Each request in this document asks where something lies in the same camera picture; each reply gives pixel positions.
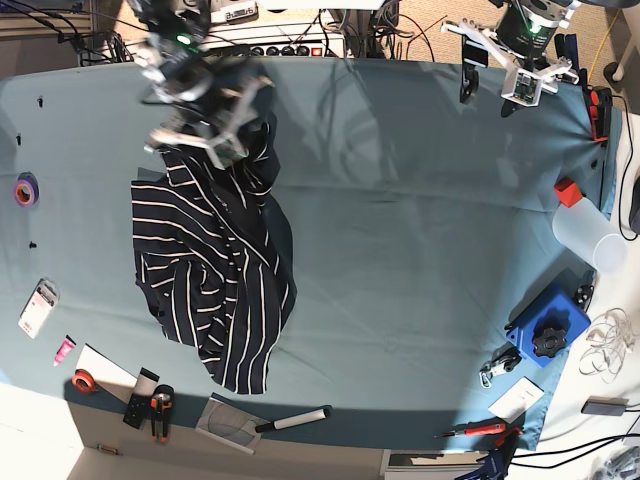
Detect teal table cloth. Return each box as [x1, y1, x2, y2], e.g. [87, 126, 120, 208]
[1, 58, 618, 449]

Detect orange tape roll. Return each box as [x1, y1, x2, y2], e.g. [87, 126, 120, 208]
[71, 369, 97, 395]

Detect white small booklet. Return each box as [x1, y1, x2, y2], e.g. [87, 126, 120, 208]
[488, 377, 544, 423]

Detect black power strip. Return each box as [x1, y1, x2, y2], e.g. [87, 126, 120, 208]
[204, 43, 338, 58]

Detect orange black pliers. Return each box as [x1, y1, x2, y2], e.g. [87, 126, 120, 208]
[150, 384, 174, 445]

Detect white packaged card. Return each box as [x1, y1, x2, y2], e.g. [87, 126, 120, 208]
[18, 278, 60, 339]

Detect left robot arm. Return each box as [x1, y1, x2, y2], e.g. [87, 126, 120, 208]
[440, 1, 581, 117]

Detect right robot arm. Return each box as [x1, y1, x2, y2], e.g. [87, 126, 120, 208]
[129, 1, 273, 170]

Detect white cable ties bundle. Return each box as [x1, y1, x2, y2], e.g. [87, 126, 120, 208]
[578, 307, 639, 384]

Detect pink tube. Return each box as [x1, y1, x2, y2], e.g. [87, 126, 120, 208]
[53, 335, 76, 367]

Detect grey flat device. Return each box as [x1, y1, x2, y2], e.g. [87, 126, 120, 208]
[581, 398, 628, 417]

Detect navy white striped t-shirt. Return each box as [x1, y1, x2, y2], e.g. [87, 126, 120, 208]
[131, 122, 297, 395]

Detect black perforated plate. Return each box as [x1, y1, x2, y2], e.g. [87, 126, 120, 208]
[123, 368, 159, 429]

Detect red black screwdriver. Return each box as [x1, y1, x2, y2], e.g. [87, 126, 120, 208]
[436, 422, 507, 438]

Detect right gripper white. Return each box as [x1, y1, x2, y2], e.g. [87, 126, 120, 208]
[145, 75, 273, 168]

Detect purple tape roll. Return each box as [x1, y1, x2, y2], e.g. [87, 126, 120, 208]
[13, 172, 40, 208]

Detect red black clamp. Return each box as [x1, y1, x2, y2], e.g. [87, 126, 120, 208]
[583, 86, 613, 142]

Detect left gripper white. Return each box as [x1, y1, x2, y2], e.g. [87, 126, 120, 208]
[440, 19, 580, 108]

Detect white paper sheet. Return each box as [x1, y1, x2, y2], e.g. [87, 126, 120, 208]
[76, 344, 137, 389]

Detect silver carabiner pulley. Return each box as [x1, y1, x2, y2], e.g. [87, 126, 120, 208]
[479, 347, 522, 389]

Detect blue box with knob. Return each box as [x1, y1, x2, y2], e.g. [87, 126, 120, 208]
[505, 283, 591, 368]

